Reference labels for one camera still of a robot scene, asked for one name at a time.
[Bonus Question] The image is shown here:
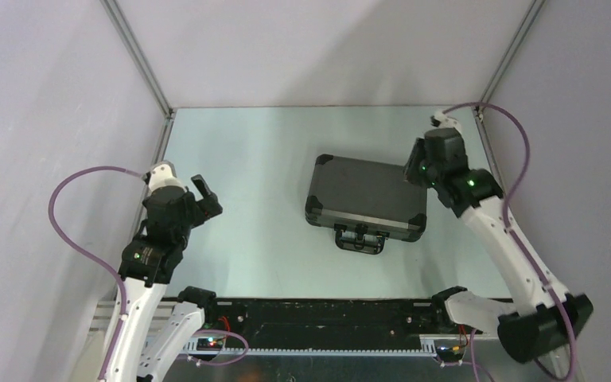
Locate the black poker set case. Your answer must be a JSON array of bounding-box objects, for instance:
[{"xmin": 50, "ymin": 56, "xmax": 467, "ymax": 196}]
[{"xmin": 305, "ymin": 154, "xmax": 427, "ymax": 255}]

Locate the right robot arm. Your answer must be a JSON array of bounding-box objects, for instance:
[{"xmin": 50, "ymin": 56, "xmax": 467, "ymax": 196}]
[{"xmin": 404, "ymin": 127, "xmax": 593, "ymax": 364}]

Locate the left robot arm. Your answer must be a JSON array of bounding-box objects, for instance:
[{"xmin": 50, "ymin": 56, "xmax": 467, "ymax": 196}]
[{"xmin": 98, "ymin": 173, "xmax": 223, "ymax": 381}]

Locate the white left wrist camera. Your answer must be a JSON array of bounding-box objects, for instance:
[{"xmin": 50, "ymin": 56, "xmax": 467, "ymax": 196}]
[{"xmin": 142, "ymin": 160, "xmax": 185, "ymax": 194}]

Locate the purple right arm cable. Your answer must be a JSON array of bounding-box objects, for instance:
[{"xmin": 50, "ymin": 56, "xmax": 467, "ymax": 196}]
[{"xmin": 441, "ymin": 102, "xmax": 579, "ymax": 382}]

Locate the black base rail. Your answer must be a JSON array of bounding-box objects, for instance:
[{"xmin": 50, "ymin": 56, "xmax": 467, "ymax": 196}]
[{"xmin": 200, "ymin": 298, "xmax": 475, "ymax": 353}]

